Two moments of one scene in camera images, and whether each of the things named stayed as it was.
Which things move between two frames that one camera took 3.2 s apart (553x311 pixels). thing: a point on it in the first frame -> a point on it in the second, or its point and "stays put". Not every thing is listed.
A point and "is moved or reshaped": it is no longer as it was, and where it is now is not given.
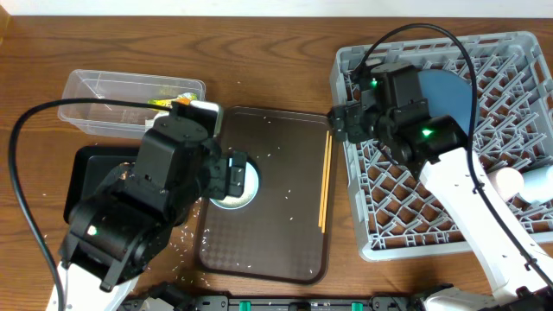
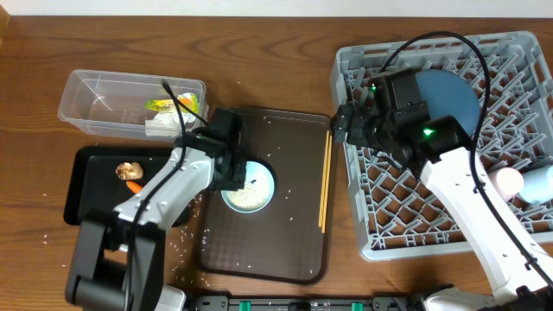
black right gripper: (350, 118) stays put
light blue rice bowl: (251, 186) is moved or reshaped
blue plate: (448, 94) stays put
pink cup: (508, 181) stays put
